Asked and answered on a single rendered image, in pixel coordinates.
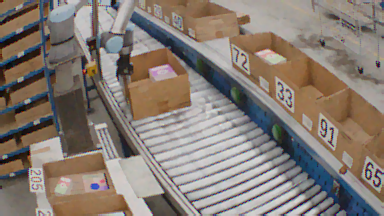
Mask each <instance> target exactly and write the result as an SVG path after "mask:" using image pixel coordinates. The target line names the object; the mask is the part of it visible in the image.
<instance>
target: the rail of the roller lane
mask: <svg viewBox="0 0 384 216"><path fill-rule="evenodd" d="M74 31H75V32H74V35H75V36H74V37H75V39H76V41H77V43H78V47H79V49H81V50H82V51H83V52H84V55H83V57H84V58H83V59H85V62H86V65H87V64H89V63H91V58H90V56H91V55H90V54H89V52H88V50H87V48H86V45H85V43H84V41H83V39H82V38H81V36H80V34H79V32H78V30H77V28H76V25H75V23H74ZM103 81H104V80H103ZM103 81H102V80H100V81H99V85H100V93H101V95H102V99H104V101H105V104H106V105H107V107H108V110H109V112H110V113H111V115H112V117H113V119H114V121H115V123H116V124H117V126H118V127H119V129H120V132H121V134H122V135H123V136H124V138H125V139H126V140H127V142H128V143H129V145H130V147H131V148H132V150H133V151H134V153H135V154H136V156H138V155H139V156H141V157H142V158H143V159H144V161H145V162H146V163H147V165H148V167H149V169H150V171H151V173H152V174H153V175H154V177H155V179H156V181H157V182H158V184H159V186H160V187H161V189H162V190H163V191H164V192H165V193H164V194H165V196H167V198H168V199H169V200H170V201H171V203H172V204H173V205H174V206H175V208H176V209H177V211H178V212H179V213H180V214H181V215H182V216H201V215H200V214H199V213H198V212H197V210H196V209H195V208H194V207H193V206H192V205H191V204H190V203H189V202H188V201H187V200H186V199H185V198H184V196H183V195H182V194H181V192H180V191H179V190H178V188H177V187H176V186H175V185H174V184H173V183H172V182H171V181H170V180H169V179H168V177H167V176H166V174H165V173H164V172H163V171H162V170H161V168H160V167H159V165H158V164H157V163H156V161H155V160H154V158H153V157H152V155H151V154H150V153H149V151H148V150H147V148H146V147H145V145H144V144H143V143H142V141H141V140H140V139H139V137H138V135H137V134H136V132H135V131H134V130H133V128H132V127H131V125H130V124H129V122H128V121H127V120H126V118H125V117H124V115H123V112H122V111H121V110H120V108H119V107H118V105H117V102H116V101H115V100H114V98H113V95H112V94H111V93H110V92H109V89H108V88H107V85H106V83H103Z"/></svg>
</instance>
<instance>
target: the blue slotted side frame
mask: <svg viewBox="0 0 384 216"><path fill-rule="evenodd" d="M133 14H134V15H133ZM129 21H131V22H132V23H133V24H134V25H137V27H139V29H140V28H141V30H143V31H144V32H145V31H146V34H149V36H151V37H152V38H154V39H155V40H158V42H160V44H161V45H164V47H167V46H166V39H165V38H166V35H167V36H169V37H170V43H171V50H172V53H175V55H176V56H177V57H179V58H180V59H181V60H183V62H185V64H188V65H189V66H190V67H192V68H193V69H194V70H195V71H197V74H199V75H200V76H202V78H205V80H206V81H207V80H208V82H209V83H211V85H213V86H214V87H215V88H216V89H217V90H219V92H221V93H222V94H223V95H225V98H227V99H228V100H230V101H232V103H231V104H235V105H236V106H237V107H238V109H240V110H241V111H242V112H244V114H243V116H244V115H247V116H248V117H249V118H251V119H252V120H250V122H252V121H253V122H254V123H255V124H258V127H257V128H261V130H262V131H263V130H264V132H263V134H268V137H269V136H270V137H271V139H269V140H270V141H271V140H274V142H275V143H277V145H276V147H278V146H280V148H281V149H283V151H282V154H284V153H287V154H288V155H289V156H290V157H289V160H291V159H293V161H294V162H295V161H296V163H295V166H300V167H301V168H302V171H301V173H303V172H306V173H307V174H309V175H308V178H307V180H308V179H309V178H312V179H313V180H315V182H314V185H313V186H315V185H319V186H321V188H320V192H322V191H325V192H327V197H326V199H327V198H329V197H332V199H333V204H332V206H334V205H335V204H338V205H340V208H339V211H338V213H339V212H340V211H342V210H344V211H346V212H347V213H346V216H357V215H358V213H359V216H381V215H380V214H379V213H378V212H376V211H375V210H374V209H373V207H371V205H369V204H368V203H367V202H366V201H365V200H364V199H363V198H362V197H361V196H360V195H359V194H358V193H356V191H355V190H353V188H352V187H351V186H350V185H348V183H346V181H345V180H343V178H341V177H340V175H339V174H337V173H336V171H334V170H333V168H331V167H330V166H329V165H328V163H326V162H325V161H324V160H323V158H321V157H320V156H319V155H318V154H317V153H316V152H314V150H313V149H312V148H311V147H309V145H308V144H306V143H305V141H304V140H302V138H300V136H298V135H297V134H296V132H294V131H293V130H292V129H291V128H290V127H289V126H288V125H286V124H285V122H283V121H282V119H281V118H279V117H278V116H276V114H275V113H273V112H272V110H270V109H269V108H268V107H267V106H266V105H265V104H264V103H262V102H261V100H259V99H258V98H257V97H255V96H254V95H253V94H252V93H251V92H250V91H248V90H247V89H246V88H245V87H243V86H242V85H241V84H240V83H239V82H238V81H237V80H235V79H234V78H233V77H231V76H230V75H229V74H227V73H226V72H225V71H224V70H222V69H221V68H220V67H218V66H217V65H216V64H214V63H213V62H212V61H209V60H208V59H207V58H205V57H204V56H203V55H202V54H200V53H199V52H198V51H196V50H195V49H194V48H192V47H191V46H188V45H187V44H186V43H184V42H183V41H182V40H179V39H178V38H177V37H175V36H174V35H171V33H170V32H168V31H166V30H164V29H163V28H161V27H160V26H158V25H156V24H155V23H153V22H152V21H149V19H146V18H144V17H143V16H141V14H138V12H137V13H136V12H135V11H133V13H132V15H131V18H130V20H129ZM147 23H149V24H147ZM149 25H150V26H149ZM160 31H161V32H160ZM156 35H157V36H156ZM162 40H163V41H162ZM183 47H184V49H183ZM192 53H193V56H192ZM196 56H198V57H199V58H200V59H202V60H203V62H204V71H205V73H206V72H207V73H206V74H202V73H201V72H200V71H199V70H198V69H197V67H196V64H195V61H196V60H197V59H196ZM186 57H187V59H186ZM208 65H209V68H208ZM219 73H220V75H219ZM225 78H226V81H225ZM217 81H218V84H217ZM232 83H233V84H235V85H236V86H237V87H238V88H239V89H240V90H241V94H242V104H243V107H242V106H241V105H239V104H238V103H236V102H235V101H234V99H232V96H231V89H232ZM223 86H224V90H223ZM229 91H230V96H229ZM225 98H224V99H225ZM245 98H246V99H245ZM252 101H253V105H252ZM258 106H259V110H258ZM238 109H237V110H238ZM252 112H253V113H252ZM265 112H266V117H265ZM255 114H256V118H255ZM271 118H272V123H271ZM261 119H262V124H261ZM274 120H276V121H277V122H278V123H279V124H280V125H281V127H283V129H284V132H283V138H282V143H280V142H279V141H278V140H276V139H275V137H274V136H273V126H274ZM268 126H269V129H268ZM285 130H286V135H285ZM292 137H293V139H294V140H293V141H291V138H292ZM298 143H299V148H298ZM287 144H288V148H287ZM301 148H302V149H301ZM304 150H306V153H305V154H304ZM293 153H294V155H293ZM300 156H301V161H300ZM311 156H312V161H311ZM306 162H307V167H306ZM317 166H318V167H317ZM313 169H314V170H313ZM324 170H325V173H324ZM301 173H300V174H301ZM319 175H320V177H319ZM331 176H332V178H331V179H330V177H331ZM334 180H335V181H337V182H338V184H339V189H338V194H339V197H338V198H337V196H338V194H337V195H336V193H334V194H333V192H331V190H332V187H333V183H334ZM325 182H326V185H325ZM344 188H345V192H343V190H344ZM320 192H319V193H320ZM319 193H318V194H319ZM347 193H348V194H347ZM318 194H317V195H318ZM351 195H352V198H351V199H350V196H351ZM341 199H342V200H341ZM345 201H346V202H345ZM344 202H345V205H344ZM358 202H359V203H358ZM357 203H358V206H357ZM332 206H330V207H329V208H331V207H332ZM351 207H352V210H350V209H351ZM365 208H366V209H365ZM364 209H365V212H364ZM354 212H355V213H354Z"/></svg>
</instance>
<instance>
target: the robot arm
mask: <svg viewBox="0 0 384 216"><path fill-rule="evenodd" d="M89 1H90V0H65V1H63V2H62V4H60V5H59V6H58V7H56V8H54V9H53V10H52V11H51V12H50V14H49V16H48V20H47V27H48V29H49V30H50V44H51V45H50V46H51V47H50V52H49V56H48V60H49V61H48V62H49V63H52V64H53V63H59V62H62V61H64V60H66V59H68V58H71V57H72V56H74V55H75V54H76V53H77V52H78V45H77V42H76V40H75V38H74V36H75V35H74V32H75V31H74V18H75V17H76V16H77V12H78V10H80V9H81V8H82V7H83V6H84V5H85V4H87V3H88V2H89ZM137 1H138V0H122V2H121V5H120V6H119V8H118V11H117V13H116V16H115V19H114V20H113V22H112V25H111V29H110V30H108V31H106V32H101V33H98V35H97V37H96V41H97V42H96V45H97V47H96V48H98V49H101V48H104V49H105V50H106V51H107V52H108V53H109V54H110V53H111V54H115V53H117V54H118V56H119V57H120V58H119V59H118V60H117V61H116V65H117V69H116V77H117V81H118V83H119V85H120V87H121V89H122V90H123V81H122V79H123V76H125V77H126V80H127V84H128V86H129V84H131V80H130V76H131V74H134V73H133V70H134V65H133V64H132V63H131V61H130V58H131V52H132V51H133V47H134V46H135V44H134V42H133V39H134V30H135V29H134V25H133V23H131V24H130V23H129V20H130V18H131V15H132V13H133V11H134V9H135V6H136V4H137Z"/></svg>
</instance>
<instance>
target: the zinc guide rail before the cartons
mask: <svg viewBox="0 0 384 216"><path fill-rule="evenodd" d="M134 11H135V12H136V13H137V12H138V14H141V16H143V17H144V18H146V19H149V21H152V22H153V23H155V24H156V25H158V26H160V27H161V28H163V29H164V30H166V31H168V32H170V33H171V35H174V36H175V37H177V38H178V39H179V40H182V41H183V42H184V43H186V44H187V45H188V46H191V47H192V48H194V49H195V50H196V51H198V52H199V53H200V54H202V55H203V56H204V57H205V58H207V59H208V60H209V61H212V62H213V63H214V64H216V65H217V66H218V67H220V68H221V69H222V70H224V71H225V72H226V73H227V74H229V75H230V76H231V77H233V78H234V79H235V80H237V81H238V82H239V83H240V84H241V85H242V86H243V87H245V88H246V89H247V90H248V91H250V92H251V93H252V94H253V95H254V96H255V97H257V98H258V99H259V100H261V102H262V103H264V104H265V105H266V106H267V107H268V108H269V109H270V110H272V112H273V113H275V114H276V116H278V117H279V118H281V119H282V121H283V122H285V124H286V125H288V126H289V127H290V128H291V129H292V130H293V131H294V132H296V134H297V135H298V136H300V138H302V140H304V141H305V143H306V144H308V145H309V147H311V148H312V149H313V150H314V152H316V153H317V154H318V155H319V156H320V157H321V158H323V160H324V161H325V162H326V163H328V165H329V166H330V167H331V168H333V170H334V171H336V173H337V174H339V175H340V177H341V178H343V180H345V181H346V183H348V185H350V186H351V187H352V188H353V190H355V191H356V193H358V194H359V195H360V196H361V197H362V198H363V199H364V200H365V201H366V202H367V203H368V204H369V205H371V207H373V209H374V210H375V211H376V212H378V213H379V214H380V215H381V216H384V204H383V203H382V202H381V201H380V200H379V199H378V198H376V196H375V195H373V193H372V192H371V191H370V190H368V189H367V188H366V187H365V186H364V185H363V184H362V183H360V181H359V180H358V179H357V178H356V177H355V176H353V174H351V173H350V171H349V170H347V172H346V174H344V175H342V174H340V173H339V169H340V168H341V167H342V166H343V164H341V163H340V162H339V161H338V160H337V159H336V158H335V157H334V156H333V155H332V154H331V153H329V151H327V149H325V147H324V146H323V145H322V144H320V143H319V141H317V139H316V138H314V137H313V135H311V134H310V133H309V132H307V130H306V129H305V128H304V127H302V125H300V123H299V122H297V121H296V120H295V119H294V118H293V117H292V116H291V115H290V114H288V113H287V112H286V111H285V110H284V109H283V108H282V107H281V106H280V105H279V104H277V103H276V101H274V100H273V99H272V98H271V97H270V96H268V95H267V94H266V93H265V92H264V91H263V90H261V89H260V88H258V86H257V85H255V84H254V83H252V82H251V81H250V80H248V79H247V78H246V77H244V76H243V75H242V74H241V73H240V72H238V71H237V70H236V69H235V68H234V67H233V66H231V65H230V64H229V63H227V62H226V61H224V60H222V59H221V58H219V57H218V56H217V55H215V54H214V53H212V52H211V51H210V50H208V49H207V48H204V47H203V46H201V45H200V44H199V43H197V42H196V41H194V40H193V39H190V38H189V37H187V36H186V35H185V34H183V33H181V32H179V31H178V30H176V29H175V28H173V27H172V26H169V25H168V24H165V22H163V21H160V20H159V19H157V18H156V17H153V15H150V14H149V13H147V12H144V10H141V9H139V8H137V7H136V6H135V9H134Z"/></svg>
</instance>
